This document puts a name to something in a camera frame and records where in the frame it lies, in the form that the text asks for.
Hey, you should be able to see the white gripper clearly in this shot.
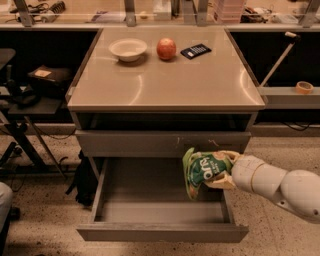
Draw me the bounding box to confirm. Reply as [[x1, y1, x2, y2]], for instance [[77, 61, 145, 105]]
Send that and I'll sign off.
[[207, 150, 265, 194]]

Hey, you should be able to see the green rice chip bag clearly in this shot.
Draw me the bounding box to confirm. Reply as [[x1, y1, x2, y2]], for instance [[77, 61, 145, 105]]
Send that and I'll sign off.
[[182, 148, 234, 200]]

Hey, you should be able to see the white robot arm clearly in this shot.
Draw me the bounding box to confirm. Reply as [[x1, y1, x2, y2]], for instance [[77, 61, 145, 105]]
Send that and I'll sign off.
[[223, 151, 320, 224]]

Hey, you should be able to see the open bottom drawer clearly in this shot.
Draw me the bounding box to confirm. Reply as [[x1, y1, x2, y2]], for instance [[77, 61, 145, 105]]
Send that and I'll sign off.
[[77, 158, 249, 243]]

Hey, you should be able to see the grey drawer cabinet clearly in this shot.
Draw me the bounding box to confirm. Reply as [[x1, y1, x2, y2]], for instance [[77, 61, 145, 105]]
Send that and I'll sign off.
[[64, 26, 267, 244]]

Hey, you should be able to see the closed middle drawer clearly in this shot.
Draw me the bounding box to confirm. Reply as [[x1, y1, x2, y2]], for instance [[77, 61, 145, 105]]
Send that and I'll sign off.
[[76, 130, 251, 158]]

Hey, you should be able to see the tape roll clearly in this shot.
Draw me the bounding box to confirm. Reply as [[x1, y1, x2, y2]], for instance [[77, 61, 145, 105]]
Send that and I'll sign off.
[[295, 81, 314, 95]]

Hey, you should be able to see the black calculator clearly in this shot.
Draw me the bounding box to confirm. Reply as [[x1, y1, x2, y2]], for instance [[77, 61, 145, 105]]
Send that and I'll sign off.
[[181, 44, 211, 60]]

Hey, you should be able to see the red apple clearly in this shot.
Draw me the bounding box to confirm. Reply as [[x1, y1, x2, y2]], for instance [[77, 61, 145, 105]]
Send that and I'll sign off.
[[156, 38, 176, 61]]

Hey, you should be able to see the black backpack on floor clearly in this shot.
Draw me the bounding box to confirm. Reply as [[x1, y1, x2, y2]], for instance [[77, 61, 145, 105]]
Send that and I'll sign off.
[[65, 151, 98, 207]]

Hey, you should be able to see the white stick tool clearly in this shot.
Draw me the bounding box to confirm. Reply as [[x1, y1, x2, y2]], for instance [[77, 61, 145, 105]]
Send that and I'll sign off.
[[260, 31, 301, 87]]

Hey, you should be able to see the white bowl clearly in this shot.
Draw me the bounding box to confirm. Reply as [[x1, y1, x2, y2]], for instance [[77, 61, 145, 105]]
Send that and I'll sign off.
[[109, 38, 148, 62]]

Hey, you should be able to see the pink plastic bin stack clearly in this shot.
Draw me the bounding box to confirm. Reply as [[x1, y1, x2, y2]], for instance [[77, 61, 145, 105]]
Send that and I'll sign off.
[[212, 0, 247, 24]]

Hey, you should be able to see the black side table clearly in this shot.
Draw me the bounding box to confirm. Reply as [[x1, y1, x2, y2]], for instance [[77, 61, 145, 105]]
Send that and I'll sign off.
[[0, 48, 68, 181]]

